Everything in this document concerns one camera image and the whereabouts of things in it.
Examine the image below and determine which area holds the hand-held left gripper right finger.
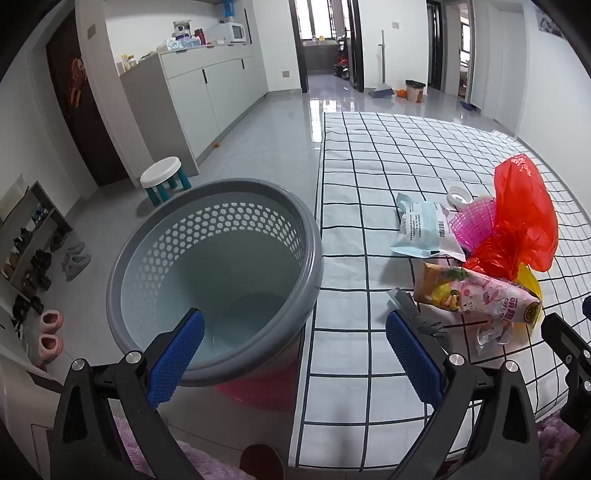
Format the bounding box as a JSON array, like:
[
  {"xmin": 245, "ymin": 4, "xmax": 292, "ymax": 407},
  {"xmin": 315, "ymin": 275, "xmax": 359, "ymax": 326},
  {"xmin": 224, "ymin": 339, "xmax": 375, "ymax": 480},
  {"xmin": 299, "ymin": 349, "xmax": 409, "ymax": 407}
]
[{"xmin": 385, "ymin": 310, "xmax": 541, "ymax": 480}]

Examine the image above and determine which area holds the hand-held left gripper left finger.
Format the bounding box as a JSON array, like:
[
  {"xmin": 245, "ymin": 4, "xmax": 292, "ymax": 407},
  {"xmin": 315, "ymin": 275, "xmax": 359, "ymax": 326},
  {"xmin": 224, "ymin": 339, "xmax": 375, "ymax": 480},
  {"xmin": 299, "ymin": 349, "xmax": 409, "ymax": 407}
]
[{"xmin": 50, "ymin": 307, "xmax": 206, "ymax": 480}]

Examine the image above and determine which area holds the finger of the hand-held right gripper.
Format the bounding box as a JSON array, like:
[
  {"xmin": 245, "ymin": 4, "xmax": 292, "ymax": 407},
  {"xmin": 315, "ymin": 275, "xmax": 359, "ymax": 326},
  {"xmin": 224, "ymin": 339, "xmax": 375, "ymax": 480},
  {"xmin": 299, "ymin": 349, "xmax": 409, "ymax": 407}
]
[{"xmin": 541, "ymin": 313, "xmax": 591, "ymax": 370}]

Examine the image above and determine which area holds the grey wrapper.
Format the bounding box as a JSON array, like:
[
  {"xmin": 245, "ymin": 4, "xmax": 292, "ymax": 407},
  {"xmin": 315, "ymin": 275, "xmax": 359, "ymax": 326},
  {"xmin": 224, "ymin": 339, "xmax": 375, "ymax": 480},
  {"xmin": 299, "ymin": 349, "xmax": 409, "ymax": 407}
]
[{"xmin": 387, "ymin": 287, "xmax": 455, "ymax": 356}]

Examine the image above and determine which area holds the pink and yellow snack packet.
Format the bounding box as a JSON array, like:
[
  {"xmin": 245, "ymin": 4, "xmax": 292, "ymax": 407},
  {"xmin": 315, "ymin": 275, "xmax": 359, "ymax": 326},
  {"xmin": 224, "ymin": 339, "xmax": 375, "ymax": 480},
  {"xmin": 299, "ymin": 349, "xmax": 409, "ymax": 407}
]
[{"xmin": 412, "ymin": 262, "xmax": 543, "ymax": 326}]

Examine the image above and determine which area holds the grey perforated plastic basket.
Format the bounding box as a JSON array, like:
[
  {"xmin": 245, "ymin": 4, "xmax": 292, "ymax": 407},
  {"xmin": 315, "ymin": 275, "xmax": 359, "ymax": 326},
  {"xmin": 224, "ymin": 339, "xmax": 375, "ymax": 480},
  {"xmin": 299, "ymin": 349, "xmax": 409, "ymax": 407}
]
[{"xmin": 106, "ymin": 178, "xmax": 324, "ymax": 387}]

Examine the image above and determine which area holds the white labelled mailer bag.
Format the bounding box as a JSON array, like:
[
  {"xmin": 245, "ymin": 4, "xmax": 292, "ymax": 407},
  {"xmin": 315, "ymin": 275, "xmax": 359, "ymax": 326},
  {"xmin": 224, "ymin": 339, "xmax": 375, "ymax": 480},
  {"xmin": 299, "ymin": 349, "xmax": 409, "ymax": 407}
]
[{"xmin": 389, "ymin": 193, "xmax": 467, "ymax": 261}]

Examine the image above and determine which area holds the red plastic bag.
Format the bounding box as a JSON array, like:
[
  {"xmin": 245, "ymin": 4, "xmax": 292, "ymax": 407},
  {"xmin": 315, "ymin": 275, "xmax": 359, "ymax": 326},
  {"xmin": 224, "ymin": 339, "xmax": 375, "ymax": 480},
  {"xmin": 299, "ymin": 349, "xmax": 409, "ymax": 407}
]
[{"xmin": 462, "ymin": 154, "xmax": 559, "ymax": 282}]

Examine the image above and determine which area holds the pink fuzzy slipper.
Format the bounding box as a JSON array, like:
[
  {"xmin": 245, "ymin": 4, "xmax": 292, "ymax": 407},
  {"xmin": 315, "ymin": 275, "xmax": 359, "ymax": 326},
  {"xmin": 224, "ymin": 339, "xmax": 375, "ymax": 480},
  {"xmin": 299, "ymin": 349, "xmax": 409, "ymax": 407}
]
[
  {"xmin": 39, "ymin": 311, "xmax": 64, "ymax": 334},
  {"xmin": 38, "ymin": 335, "xmax": 64, "ymax": 361}
]

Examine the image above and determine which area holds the dark red round object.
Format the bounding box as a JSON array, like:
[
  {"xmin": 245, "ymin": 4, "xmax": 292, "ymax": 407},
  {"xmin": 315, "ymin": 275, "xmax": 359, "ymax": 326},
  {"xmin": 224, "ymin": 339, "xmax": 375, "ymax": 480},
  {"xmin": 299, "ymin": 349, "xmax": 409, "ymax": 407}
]
[{"xmin": 240, "ymin": 444, "xmax": 286, "ymax": 480}]

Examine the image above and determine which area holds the white plastic furniture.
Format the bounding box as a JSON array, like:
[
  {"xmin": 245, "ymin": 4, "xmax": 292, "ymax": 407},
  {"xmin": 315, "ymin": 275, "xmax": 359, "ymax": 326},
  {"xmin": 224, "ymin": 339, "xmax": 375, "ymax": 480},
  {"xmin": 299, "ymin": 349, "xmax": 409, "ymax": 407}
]
[{"xmin": 0, "ymin": 346, "xmax": 65, "ymax": 480}]

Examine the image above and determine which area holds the white black-checked tablecloth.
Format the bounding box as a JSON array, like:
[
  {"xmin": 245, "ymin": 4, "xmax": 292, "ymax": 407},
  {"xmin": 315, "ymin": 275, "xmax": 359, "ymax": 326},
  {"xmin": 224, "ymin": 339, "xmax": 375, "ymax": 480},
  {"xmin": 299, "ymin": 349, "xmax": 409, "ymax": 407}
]
[{"xmin": 286, "ymin": 111, "xmax": 591, "ymax": 467}]

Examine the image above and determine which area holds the white stool with teal legs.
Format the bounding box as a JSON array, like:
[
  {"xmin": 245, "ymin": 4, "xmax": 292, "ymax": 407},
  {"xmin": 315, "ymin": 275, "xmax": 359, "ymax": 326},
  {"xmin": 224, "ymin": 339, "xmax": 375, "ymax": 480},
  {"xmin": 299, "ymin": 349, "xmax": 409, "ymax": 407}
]
[{"xmin": 140, "ymin": 157, "xmax": 192, "ymax": 206}]

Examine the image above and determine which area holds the grey shoe rack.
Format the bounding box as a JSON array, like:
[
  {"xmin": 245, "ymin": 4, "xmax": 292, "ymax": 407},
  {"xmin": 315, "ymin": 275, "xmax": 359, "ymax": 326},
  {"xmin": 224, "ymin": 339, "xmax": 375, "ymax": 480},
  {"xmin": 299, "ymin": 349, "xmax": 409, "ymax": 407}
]
[{"xmin": 0, "ymin": 181, "xmax": 74, "ymax": 296}]

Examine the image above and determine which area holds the white paper bag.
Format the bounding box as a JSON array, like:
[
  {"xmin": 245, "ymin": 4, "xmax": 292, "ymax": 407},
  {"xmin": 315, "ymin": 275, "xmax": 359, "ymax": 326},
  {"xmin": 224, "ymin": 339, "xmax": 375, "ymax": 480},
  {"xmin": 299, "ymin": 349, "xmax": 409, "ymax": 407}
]
[{"xmin": 0, "ymin": 174, "xmax": 29, "ymax": 221}]

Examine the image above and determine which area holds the dark brown door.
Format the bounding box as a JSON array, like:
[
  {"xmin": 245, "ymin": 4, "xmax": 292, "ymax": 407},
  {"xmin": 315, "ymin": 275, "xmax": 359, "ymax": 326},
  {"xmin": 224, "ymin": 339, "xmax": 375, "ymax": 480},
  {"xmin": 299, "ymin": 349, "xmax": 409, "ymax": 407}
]
[{"xmin": 45, "ymin": 9, "xmax": 130, "ymax": 188}]

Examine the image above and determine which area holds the broom with blue dustpan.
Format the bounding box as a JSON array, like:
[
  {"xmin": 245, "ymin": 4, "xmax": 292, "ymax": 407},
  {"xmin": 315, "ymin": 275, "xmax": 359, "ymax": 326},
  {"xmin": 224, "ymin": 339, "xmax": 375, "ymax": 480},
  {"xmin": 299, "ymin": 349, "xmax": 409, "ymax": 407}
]
[{"xmin": 368, "ymin": 30, "xmax": 395, "ymax": 99}]

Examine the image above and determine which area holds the grey sideboard cabinet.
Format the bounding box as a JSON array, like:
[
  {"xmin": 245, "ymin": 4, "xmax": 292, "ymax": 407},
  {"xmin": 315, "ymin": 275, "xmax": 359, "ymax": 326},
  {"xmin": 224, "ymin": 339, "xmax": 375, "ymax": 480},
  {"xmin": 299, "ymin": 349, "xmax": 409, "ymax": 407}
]
[{"xmin": 120, "ymin": 44, "xmax": 269, "ymax": 176}]

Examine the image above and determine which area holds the red door decoration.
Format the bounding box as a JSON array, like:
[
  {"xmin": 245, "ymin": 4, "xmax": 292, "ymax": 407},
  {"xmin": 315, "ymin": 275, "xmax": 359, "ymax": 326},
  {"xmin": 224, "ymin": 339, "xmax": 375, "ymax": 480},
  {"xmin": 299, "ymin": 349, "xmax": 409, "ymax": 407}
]
[{"xmin": 69, "ymin": 56, "xmax": 88, "ymax": 109}]

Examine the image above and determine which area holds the white microwave oven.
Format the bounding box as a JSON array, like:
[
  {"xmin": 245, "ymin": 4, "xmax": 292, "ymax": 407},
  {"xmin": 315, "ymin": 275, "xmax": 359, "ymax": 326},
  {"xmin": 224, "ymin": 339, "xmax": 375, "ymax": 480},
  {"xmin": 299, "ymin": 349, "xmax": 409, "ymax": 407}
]
[{"xmin": 205, "ymin": 21, "xmax": 247, "ymax": 44}]

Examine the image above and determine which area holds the wall poster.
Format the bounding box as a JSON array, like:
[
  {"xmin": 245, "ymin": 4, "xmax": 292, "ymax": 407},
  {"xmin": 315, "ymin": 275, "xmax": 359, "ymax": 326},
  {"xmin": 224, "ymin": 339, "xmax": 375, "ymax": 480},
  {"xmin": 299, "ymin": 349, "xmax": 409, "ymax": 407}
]
[{"xmin": 536, "ymin": 4, "xmax": 566, "ymax": 38}]

